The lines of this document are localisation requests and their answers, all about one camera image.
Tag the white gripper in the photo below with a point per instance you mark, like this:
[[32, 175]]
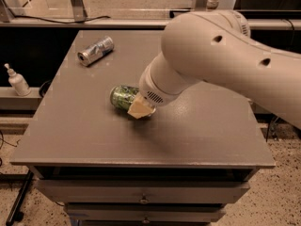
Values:
[[150, 93]]

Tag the silver blue soda can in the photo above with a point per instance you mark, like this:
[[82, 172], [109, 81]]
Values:
[[95, 51]]

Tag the white pump bottle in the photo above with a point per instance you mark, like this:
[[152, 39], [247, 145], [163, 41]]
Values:
[[17, 81]]

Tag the black floor rail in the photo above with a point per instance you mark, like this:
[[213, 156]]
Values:
[[15, 214]]

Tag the green soda can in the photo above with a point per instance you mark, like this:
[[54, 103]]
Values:
[[122, 96]]

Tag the grey drawer cabinet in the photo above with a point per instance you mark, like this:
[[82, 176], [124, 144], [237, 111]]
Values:
[[208, 135]]

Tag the lower drawer with knob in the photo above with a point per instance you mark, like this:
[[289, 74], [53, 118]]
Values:
[[144, 213]]

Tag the upper drawer with knob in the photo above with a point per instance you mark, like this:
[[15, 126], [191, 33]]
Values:
[[142, 191]]

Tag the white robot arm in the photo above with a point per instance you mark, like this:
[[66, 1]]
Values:
[[215, 47]]

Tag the drawer with knob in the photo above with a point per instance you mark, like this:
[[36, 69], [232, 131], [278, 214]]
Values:
[[142, 191], [144, 213]]

